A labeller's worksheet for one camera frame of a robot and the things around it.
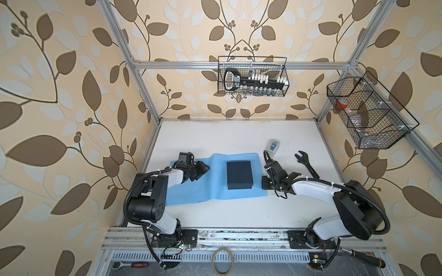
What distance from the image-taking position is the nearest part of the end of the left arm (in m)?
0.77

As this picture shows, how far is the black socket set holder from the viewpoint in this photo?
83 centimetres

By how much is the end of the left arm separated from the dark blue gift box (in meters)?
0.13

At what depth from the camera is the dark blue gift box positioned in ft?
2.85
